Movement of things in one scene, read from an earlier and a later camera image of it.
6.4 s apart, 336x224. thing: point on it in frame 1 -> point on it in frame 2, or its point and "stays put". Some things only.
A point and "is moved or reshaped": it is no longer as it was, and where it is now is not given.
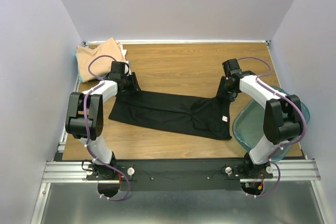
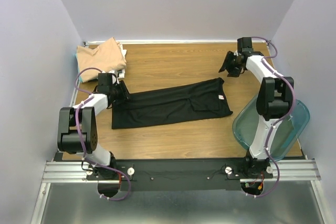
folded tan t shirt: (100, 66) stays put
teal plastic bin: (248, 125) stays put
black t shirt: (201, 116) is moved or reshaped
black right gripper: (228, 97) -> (232, 73)
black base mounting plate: (179, 174) stays put
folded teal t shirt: (80, 77) stays put
